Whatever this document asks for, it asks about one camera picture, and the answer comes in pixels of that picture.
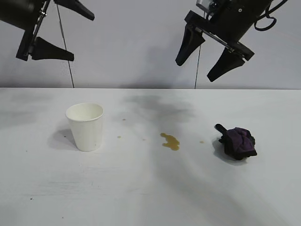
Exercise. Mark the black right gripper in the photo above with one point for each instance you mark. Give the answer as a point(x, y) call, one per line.
point(237, 21)

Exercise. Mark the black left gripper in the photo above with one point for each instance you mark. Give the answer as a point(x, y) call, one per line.
point(21, 11)

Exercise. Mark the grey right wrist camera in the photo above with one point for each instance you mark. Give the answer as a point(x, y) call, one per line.
point(203, 4)

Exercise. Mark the brown liquid puddle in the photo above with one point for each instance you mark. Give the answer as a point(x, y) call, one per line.
point(171, 142)

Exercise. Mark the purple and black cloth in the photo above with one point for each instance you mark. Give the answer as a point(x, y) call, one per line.
point(237, 143)

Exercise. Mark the white paper cup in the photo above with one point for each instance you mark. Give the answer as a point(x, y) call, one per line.
point(87, 131)

